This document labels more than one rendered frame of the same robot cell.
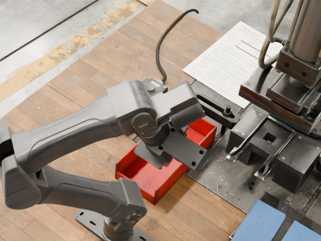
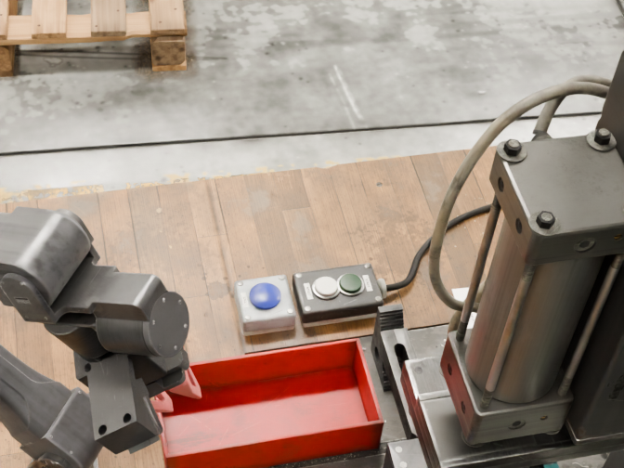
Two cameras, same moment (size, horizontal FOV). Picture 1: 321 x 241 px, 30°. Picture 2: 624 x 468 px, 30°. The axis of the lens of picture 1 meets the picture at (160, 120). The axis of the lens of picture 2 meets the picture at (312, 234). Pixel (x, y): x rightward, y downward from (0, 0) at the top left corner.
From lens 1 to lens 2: 0.65 m
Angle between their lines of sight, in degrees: 27
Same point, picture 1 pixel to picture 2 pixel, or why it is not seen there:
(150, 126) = (37, 311)
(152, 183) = (200, 444)
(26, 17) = (466, 80)
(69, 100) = (214, 226)
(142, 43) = (431, 202)
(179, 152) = (101, 394)
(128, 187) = (76, 411)
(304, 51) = (473, 360)
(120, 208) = (31, 435)
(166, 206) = not seen: outside the picture
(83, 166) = not seen: hidden behind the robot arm
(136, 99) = (27, 248)
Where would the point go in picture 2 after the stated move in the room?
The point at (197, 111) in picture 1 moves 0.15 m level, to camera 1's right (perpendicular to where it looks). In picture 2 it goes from (141, 337) to (263, 455)
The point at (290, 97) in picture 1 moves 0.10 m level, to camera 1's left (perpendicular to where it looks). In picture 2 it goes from (440, 439) to (361, 370)
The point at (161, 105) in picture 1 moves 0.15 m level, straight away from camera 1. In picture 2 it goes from (90, 289) to (222, 202)
